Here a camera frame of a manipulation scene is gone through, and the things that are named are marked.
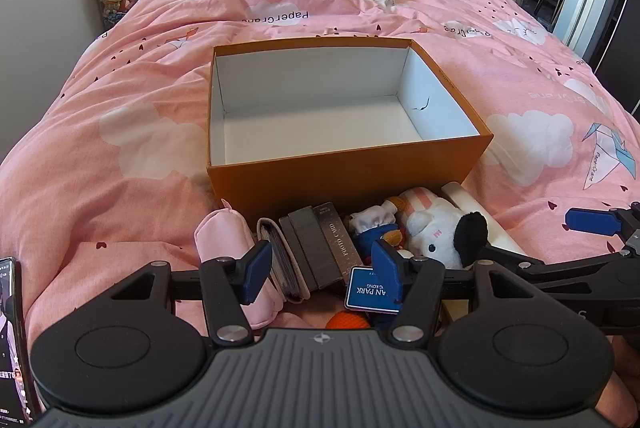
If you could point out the pink printed duvet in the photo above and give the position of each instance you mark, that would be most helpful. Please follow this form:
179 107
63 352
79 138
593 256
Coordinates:
125 83

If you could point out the grey card box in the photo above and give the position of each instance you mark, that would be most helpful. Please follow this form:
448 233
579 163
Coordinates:
315 253

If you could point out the pink fabric pouch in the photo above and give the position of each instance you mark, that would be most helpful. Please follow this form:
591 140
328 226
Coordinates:
220 233

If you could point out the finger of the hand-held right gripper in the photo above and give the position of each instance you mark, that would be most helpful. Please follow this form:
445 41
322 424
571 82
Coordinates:
592 220
530 269

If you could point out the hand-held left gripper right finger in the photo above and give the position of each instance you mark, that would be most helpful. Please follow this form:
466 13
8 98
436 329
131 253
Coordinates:
386 268

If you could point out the orange ball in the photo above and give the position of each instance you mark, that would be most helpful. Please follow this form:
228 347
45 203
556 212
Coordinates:
345 320

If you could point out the white paper roll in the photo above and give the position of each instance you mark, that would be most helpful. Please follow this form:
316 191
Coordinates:
500 233

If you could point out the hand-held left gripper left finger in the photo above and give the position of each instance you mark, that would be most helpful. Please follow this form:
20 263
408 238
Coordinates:
257 270

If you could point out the dark wardrobe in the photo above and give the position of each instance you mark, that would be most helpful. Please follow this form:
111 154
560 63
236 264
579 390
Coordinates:
620 33

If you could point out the orange cardboard box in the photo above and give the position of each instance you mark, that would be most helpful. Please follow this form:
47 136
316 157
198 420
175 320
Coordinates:
310 118

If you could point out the black smartphone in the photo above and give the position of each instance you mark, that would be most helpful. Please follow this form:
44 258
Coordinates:
12 333

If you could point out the blue hang tag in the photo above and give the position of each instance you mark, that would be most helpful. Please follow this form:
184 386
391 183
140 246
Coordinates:
367 290

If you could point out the pink card wallet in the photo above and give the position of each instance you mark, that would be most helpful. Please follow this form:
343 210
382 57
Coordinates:
290 273

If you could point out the tiger plush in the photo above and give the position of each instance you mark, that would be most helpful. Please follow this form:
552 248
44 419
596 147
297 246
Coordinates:
375 228

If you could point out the white plush toy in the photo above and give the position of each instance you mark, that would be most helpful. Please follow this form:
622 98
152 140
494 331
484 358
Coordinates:
435 228

